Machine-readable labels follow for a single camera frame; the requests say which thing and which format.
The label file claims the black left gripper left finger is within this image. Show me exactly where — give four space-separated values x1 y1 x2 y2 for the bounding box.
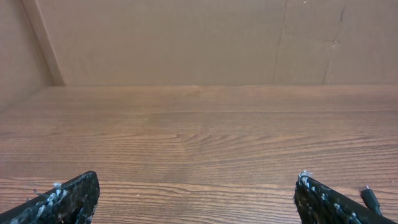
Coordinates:
1 171 100 224

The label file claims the black USB-C cable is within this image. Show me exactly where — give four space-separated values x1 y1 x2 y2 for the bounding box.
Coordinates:
359 185 383 216

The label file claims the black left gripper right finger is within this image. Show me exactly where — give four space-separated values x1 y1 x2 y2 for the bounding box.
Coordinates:
294 171 397 224

